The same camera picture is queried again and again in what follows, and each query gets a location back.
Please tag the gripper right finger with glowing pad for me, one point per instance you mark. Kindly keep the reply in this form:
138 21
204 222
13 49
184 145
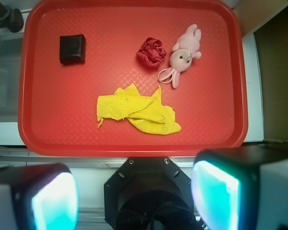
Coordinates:
244 188

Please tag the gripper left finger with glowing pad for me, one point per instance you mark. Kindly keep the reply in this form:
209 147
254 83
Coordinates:
38 197

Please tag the black box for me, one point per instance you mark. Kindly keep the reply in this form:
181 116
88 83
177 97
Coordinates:
72 49

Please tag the red plastic tray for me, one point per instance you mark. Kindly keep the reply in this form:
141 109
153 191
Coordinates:
57 103

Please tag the yellow cloth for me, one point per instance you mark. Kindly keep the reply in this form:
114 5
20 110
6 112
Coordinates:
145 113

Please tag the pink plush bunny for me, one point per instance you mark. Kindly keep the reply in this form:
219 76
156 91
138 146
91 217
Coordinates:
185 50

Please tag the crumpled red cloth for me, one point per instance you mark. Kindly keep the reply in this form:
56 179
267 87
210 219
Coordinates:
151 52

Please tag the dark clamp knob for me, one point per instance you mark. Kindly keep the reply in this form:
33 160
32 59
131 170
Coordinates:
11 19

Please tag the aluminium frame rail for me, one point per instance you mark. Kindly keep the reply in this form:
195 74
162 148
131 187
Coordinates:
22 156

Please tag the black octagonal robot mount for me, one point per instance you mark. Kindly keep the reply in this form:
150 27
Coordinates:
149 194

